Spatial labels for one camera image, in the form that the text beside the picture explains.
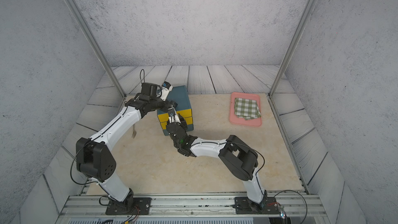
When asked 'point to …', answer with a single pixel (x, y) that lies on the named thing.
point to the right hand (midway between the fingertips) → (175, 115)
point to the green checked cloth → (247, 109)
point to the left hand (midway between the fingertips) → (174, 102)
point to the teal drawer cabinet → (180, 95)
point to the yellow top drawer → (185, 113)
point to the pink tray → (234, 120)
